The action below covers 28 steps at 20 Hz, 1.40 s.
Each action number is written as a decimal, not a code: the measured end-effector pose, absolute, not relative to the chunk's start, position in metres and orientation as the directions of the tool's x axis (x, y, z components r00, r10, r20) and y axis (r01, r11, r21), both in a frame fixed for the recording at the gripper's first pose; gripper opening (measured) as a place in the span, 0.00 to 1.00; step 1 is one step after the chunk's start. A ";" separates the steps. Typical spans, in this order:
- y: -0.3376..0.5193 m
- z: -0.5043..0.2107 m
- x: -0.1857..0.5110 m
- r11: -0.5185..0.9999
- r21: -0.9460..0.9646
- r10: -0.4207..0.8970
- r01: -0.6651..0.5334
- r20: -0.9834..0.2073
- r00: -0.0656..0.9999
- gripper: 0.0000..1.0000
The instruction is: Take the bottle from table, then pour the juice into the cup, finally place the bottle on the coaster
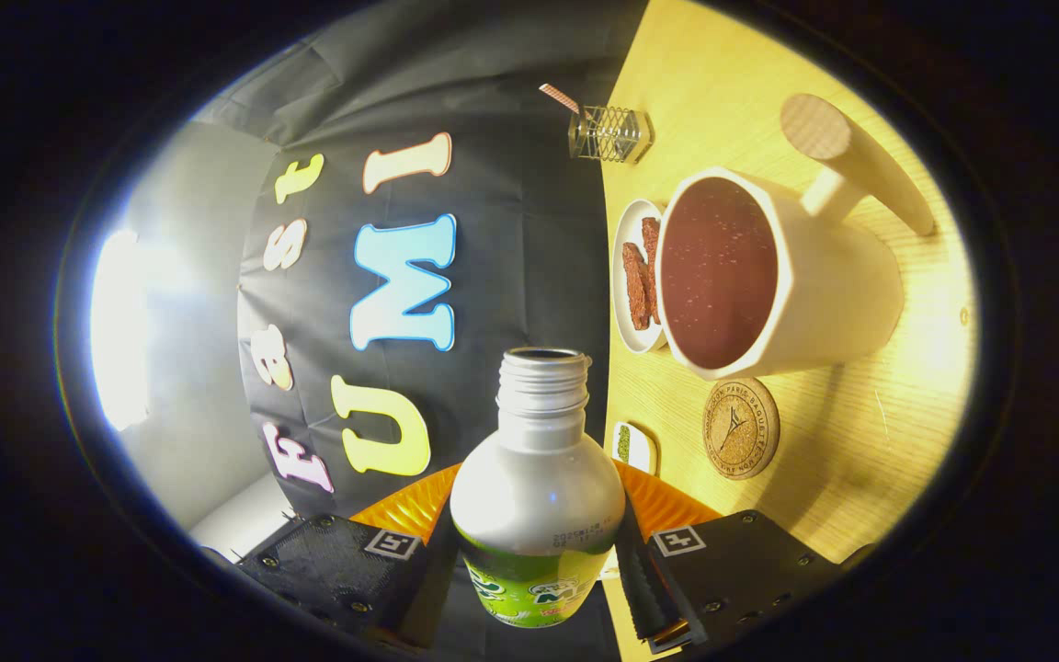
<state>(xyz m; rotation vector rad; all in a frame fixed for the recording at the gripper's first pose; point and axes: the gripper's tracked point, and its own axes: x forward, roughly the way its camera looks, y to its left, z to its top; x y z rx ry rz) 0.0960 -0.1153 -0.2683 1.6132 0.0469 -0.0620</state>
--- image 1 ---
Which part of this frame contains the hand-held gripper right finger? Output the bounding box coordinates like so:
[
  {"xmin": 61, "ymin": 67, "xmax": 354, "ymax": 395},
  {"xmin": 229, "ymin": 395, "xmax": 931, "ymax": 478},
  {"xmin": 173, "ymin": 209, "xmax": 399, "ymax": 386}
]
[{"xmin": 612, "ymin": 460, "xmax": 875, "ymax": 656}]

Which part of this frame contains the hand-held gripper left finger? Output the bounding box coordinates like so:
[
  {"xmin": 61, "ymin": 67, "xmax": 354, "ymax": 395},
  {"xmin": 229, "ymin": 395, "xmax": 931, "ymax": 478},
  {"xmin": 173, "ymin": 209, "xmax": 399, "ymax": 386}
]
[{"xmin": 235, "ymin": 462, "xmax": 462, "ymax": 646}]

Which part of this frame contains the round cork coaster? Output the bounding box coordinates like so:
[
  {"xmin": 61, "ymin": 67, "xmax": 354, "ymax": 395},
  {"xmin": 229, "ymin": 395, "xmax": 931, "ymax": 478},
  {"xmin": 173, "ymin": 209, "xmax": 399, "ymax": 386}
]
[{"xmin": 702, "ymin": 378, "xmax": 780, "ymax": 481}]

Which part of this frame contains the silver bottle with green label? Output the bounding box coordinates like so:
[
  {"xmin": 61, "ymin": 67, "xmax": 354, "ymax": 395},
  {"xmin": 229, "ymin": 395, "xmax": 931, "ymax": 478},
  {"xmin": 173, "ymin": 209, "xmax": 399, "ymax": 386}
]
[{"xmin": 450, "ymin": 347, "xmax": 627, "ymax": 631}]

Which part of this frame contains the white cup with wooden handle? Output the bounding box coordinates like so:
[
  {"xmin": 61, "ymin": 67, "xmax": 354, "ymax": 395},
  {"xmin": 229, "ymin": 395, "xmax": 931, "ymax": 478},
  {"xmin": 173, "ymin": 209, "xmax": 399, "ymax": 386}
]
[{"xmin": 655, "ymin": 93, "xmax": 937, "ymax": 382}]

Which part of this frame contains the white divided plate of beans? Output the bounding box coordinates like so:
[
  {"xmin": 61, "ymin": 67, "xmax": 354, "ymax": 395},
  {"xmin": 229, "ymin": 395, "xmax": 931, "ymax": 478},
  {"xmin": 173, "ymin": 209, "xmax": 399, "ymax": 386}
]
[{"xmin": 610, "ymin": 421, "xmax": 659, "ymax": 477}]

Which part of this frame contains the light wooden table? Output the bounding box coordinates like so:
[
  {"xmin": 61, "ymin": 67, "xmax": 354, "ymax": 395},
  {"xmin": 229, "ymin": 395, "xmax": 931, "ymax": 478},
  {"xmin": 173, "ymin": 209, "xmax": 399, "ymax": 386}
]
[{"xmin": 598, "ymin": 0, "xmax": 979, "ymax": 662}]

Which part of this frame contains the brown meat slice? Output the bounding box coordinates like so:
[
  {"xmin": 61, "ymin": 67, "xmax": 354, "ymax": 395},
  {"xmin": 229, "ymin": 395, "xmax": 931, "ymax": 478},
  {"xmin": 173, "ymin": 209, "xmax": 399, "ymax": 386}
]
[
  {"xmin": 642, "ymin": 216, "xmax": 664, "ymax": 325},
  {"xmin": 621, "ymin": 242, "xmax": 652, "ymax": 332}
]

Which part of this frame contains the round white plate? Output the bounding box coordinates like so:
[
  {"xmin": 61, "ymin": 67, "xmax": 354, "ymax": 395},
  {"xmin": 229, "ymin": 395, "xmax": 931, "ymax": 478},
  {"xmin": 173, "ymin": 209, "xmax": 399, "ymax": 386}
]
[{"xmin": 612, "ymin": 199, "xmax": 670, "ymax": 355}]

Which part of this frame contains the metal wire basket holder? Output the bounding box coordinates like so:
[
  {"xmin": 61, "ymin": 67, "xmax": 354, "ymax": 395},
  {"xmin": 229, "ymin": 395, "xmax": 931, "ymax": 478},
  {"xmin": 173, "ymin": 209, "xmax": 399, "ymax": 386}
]
[{"xmin": 568, "ymin": 105, "xmax": 655, "ymax": 165}]

